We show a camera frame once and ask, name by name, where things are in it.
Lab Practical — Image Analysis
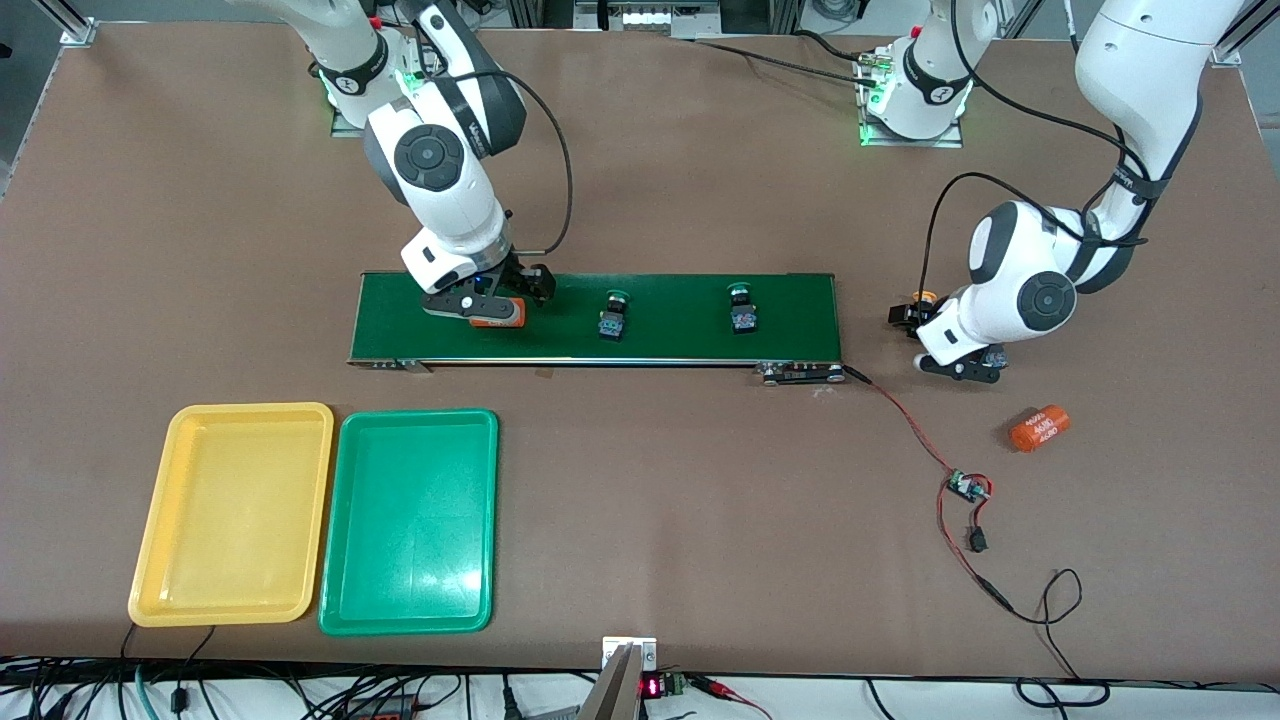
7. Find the red clip lead wire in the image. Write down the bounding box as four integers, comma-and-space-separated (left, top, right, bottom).
695, 675, 776, 720

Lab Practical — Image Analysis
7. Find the red and black wire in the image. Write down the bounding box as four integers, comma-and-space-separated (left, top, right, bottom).
840, 365, 1016, 614

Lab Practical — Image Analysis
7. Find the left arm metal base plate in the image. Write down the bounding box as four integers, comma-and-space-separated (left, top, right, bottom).
858, 50, 964, 149

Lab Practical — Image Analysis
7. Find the aluminium frame post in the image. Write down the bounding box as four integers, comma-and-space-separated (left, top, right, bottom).
1205, 20, 1263, 68
35, 0, 98, 46

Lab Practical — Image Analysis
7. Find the silver camera mount bracket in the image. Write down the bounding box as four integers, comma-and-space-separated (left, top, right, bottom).
577, 636, 659, 720

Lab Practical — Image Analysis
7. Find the orange cylinder white print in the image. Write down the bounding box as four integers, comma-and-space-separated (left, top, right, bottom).
468, 298, 529, 330
1009, 403, 1072, 453

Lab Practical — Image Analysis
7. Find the thin black power cable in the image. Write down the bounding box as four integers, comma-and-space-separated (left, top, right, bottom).
1005, 568, 1084, 683

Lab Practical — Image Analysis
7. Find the green conveyor belt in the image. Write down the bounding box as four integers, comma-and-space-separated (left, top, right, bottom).
347, 270, 851, 386

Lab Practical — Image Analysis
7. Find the black cable loop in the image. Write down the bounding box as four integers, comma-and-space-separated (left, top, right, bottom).
1015, 678, 1111, 707

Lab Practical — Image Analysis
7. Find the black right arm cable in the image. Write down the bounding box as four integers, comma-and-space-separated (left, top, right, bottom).
470, 65, 574, 256

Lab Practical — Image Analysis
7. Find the black cable across table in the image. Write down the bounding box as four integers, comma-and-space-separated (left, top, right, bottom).
690, 38, 883, 87

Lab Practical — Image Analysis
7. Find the green plastic tray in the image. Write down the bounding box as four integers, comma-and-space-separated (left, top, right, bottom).
318, 408, 499, 637

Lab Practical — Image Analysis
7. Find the yellow plastic tray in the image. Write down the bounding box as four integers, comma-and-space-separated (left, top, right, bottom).
128, 402, 335, 628

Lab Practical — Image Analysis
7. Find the silver device with lights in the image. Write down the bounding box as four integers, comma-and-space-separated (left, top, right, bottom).
573, 0, 723, 39

